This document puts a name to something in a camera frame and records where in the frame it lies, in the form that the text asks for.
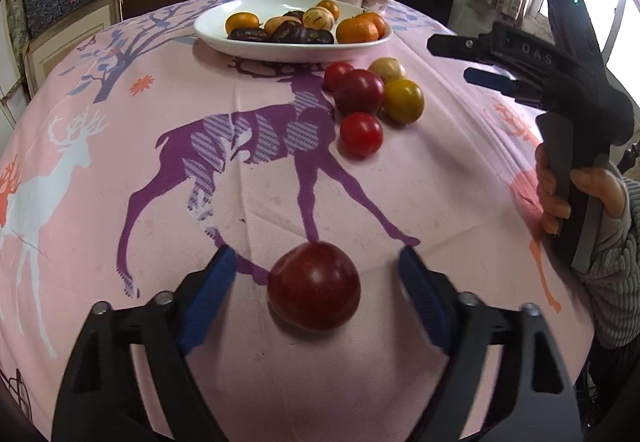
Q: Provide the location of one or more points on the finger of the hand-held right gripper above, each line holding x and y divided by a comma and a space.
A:
450, 44
487, 78

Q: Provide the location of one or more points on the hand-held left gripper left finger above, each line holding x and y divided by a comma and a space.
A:
205, 302

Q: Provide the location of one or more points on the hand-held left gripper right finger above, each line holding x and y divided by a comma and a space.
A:
425, 302

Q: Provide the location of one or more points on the mandarin orange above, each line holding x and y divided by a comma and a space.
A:
380, 22
357, 30

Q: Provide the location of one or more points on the dark red plum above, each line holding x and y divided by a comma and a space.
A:
313, 287
358, 91

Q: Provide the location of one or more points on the yellow-orange plum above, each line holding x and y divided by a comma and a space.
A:
275, 24
330, 7
403, 100
242, 21

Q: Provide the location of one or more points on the striped pepino melon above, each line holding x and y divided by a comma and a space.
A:
318, 17

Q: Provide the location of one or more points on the white oval plate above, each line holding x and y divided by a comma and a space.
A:
280, 52

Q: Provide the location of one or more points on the person's right forearm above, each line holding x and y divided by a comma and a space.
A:
615, 282

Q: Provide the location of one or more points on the person's right hand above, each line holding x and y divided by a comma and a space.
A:
552, 209

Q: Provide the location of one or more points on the pale yellow plum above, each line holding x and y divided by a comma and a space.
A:
389, 68

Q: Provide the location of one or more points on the pink deer-print tablecloth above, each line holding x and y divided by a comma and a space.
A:
400, 202

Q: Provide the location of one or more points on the small red plum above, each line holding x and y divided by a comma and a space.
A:
361, 133
337, 73

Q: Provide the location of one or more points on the framed picture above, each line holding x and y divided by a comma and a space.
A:
65, 47

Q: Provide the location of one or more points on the white leaning board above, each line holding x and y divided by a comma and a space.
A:
10, 72

